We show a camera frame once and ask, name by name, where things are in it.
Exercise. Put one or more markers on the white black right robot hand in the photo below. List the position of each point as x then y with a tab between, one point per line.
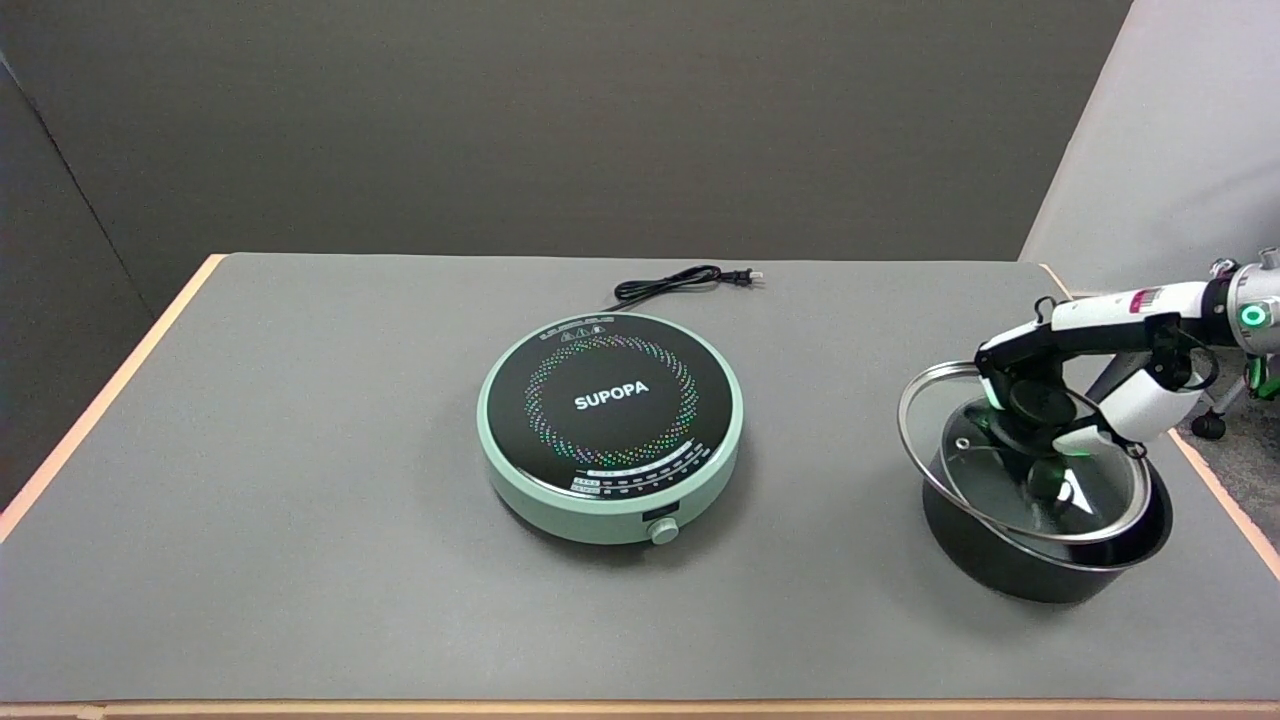
1120	310

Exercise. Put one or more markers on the round glass pot lid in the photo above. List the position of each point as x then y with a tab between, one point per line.
965	470

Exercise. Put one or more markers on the dark wheeled stand legs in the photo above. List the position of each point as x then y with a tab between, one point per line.
1208	425

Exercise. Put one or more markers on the green round induction cooker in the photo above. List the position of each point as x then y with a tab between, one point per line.
610	400

